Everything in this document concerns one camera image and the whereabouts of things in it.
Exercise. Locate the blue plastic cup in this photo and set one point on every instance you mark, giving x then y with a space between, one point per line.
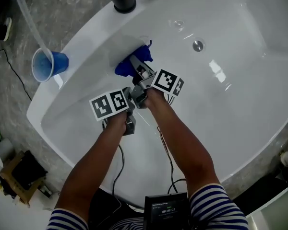
55 63

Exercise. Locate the person's left forearm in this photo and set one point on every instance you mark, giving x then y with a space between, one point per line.
91 162

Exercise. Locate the striped shirt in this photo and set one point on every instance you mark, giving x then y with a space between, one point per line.
213 210

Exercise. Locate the wooden stool with black top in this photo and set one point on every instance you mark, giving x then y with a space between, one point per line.
24 174

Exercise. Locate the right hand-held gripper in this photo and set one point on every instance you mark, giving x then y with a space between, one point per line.
166 80

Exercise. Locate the white shoe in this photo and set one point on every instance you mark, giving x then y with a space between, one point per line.
7 29

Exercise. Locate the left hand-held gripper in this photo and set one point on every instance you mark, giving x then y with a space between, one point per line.
108 104

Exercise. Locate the white bathtub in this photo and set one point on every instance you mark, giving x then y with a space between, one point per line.
230 118

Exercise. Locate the blue wiping cloth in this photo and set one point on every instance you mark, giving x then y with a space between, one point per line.
123 68

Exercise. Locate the white box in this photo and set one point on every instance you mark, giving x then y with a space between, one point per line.
276 210

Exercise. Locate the chrome bathtub drain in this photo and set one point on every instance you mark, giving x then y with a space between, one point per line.
198 45

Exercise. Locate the chrome overflow cap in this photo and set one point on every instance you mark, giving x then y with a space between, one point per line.
179 23

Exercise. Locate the person's right forearm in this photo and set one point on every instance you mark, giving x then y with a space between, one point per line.
184 140

